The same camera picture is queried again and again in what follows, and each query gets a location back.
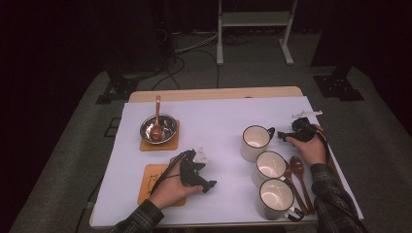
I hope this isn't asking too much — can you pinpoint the white paper table cover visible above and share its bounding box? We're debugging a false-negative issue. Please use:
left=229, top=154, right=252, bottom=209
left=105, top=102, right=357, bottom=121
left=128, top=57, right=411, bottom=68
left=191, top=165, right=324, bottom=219
left=91, top=95, right=364, bottom=227

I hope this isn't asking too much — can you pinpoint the person's left hand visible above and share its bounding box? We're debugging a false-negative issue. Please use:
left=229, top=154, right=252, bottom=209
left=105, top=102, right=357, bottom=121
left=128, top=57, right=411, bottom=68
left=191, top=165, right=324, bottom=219
left=149, top=156, right=205, bottom=212

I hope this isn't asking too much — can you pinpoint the black floor cable bundle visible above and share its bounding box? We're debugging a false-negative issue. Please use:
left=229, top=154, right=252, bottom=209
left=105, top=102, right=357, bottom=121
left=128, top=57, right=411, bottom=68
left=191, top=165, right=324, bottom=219
left=223, top=32, right=257, bottom=47

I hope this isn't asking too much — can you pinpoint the right hand-held gripper black cable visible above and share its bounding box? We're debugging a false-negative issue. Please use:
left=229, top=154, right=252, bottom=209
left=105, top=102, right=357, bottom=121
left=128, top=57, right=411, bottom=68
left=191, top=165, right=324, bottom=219
left=312, top=124, right=368, bottom=233

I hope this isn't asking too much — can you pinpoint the stainless steel bowl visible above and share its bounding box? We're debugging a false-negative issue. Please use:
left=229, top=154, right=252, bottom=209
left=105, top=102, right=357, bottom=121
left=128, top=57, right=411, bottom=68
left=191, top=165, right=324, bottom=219
left=139, top=113, right=179, bottom=145

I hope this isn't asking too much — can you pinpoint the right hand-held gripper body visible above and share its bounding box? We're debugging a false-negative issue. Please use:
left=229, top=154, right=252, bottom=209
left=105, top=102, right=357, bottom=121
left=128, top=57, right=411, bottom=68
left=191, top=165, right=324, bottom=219
left=289, top=110, right=324, bottom=144

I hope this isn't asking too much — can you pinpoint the left hand-held gripper black cable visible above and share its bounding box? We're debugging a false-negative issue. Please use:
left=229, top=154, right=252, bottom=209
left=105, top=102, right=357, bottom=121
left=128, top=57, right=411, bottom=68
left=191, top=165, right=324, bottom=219
left=149, top=150, right=195, bottom=197

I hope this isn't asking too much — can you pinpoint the white metal stand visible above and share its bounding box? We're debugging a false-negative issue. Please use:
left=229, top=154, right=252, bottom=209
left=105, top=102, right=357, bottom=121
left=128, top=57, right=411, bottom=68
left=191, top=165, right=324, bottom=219
left=216, top=0, right=299, bottom=67

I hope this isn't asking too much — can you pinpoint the person's right hand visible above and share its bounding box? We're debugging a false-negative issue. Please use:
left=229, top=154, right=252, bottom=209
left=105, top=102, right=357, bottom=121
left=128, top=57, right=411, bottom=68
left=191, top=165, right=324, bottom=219
left=286, top=123, right=328, bottom=167

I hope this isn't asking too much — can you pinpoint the white floor cable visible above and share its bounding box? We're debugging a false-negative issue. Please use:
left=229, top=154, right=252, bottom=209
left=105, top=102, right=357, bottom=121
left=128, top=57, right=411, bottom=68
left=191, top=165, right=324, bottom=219
left=173, top=29, right=219, bottom=54

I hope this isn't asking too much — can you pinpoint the square wooden coaster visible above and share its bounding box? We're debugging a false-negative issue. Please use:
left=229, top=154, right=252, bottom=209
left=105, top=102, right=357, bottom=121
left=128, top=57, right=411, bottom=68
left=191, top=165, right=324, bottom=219
left=139, top=119, right=181, bottom=152
left=136, top=163, right=189, bottom=208

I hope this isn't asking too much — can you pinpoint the white mug with black rim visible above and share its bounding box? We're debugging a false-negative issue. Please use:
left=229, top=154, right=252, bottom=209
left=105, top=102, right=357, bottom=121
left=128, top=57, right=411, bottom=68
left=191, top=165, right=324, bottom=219
left=240, top=124, right=276, bottom=163
left=254, top=150, right=288, bottom=187
left=256, top=178, right=305, bottom=222

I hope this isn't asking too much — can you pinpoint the hand-held gripper black cable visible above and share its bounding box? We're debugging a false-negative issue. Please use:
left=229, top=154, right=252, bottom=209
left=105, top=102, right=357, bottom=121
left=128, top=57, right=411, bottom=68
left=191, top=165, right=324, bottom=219
left=312, top=124, right=368, bottom=233
left=149, top=150, right=195, bottom=197

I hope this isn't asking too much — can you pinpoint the black stand base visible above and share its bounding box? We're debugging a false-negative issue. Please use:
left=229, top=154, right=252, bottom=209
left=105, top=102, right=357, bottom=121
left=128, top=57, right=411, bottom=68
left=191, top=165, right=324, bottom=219
left=313, top=64, right=365, bottom=102
left=95, top=69, right=140, bottom=105

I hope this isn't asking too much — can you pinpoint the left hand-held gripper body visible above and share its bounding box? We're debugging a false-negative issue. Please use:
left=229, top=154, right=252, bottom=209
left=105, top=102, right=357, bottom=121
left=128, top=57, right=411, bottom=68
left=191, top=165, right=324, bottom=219
left=179, top=147, right=212, bottom=188

